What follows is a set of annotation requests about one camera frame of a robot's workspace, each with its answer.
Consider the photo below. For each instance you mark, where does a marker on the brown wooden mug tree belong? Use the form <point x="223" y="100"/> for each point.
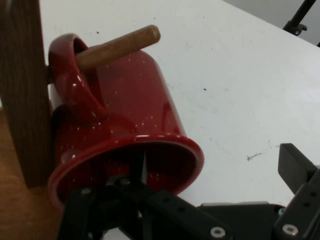
<point x="22" y="75"/>

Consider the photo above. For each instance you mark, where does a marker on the red speckled enamel mug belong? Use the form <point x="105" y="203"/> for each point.
<point x="140" y="100"/>

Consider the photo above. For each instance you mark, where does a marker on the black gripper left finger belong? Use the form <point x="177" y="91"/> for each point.
<point x="155" y="215"/>

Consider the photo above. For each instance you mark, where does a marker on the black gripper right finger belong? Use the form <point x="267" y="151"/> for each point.
<point x="302" y="200"/>

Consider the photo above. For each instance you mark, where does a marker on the black tripod stand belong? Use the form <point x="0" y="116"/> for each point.
<point x="297" y="22"/>

